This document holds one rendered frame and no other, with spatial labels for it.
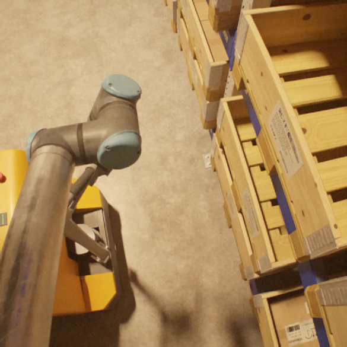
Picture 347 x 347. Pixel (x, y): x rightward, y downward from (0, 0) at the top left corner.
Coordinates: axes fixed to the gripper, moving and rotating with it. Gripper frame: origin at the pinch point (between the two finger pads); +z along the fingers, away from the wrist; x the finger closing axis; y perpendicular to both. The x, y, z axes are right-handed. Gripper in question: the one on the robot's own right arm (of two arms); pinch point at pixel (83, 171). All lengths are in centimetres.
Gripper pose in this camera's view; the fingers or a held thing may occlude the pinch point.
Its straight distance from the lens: 103.0
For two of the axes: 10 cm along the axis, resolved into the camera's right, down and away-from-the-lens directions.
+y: 3.4, -5.9, 7.3
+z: -4.5, 5.8, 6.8
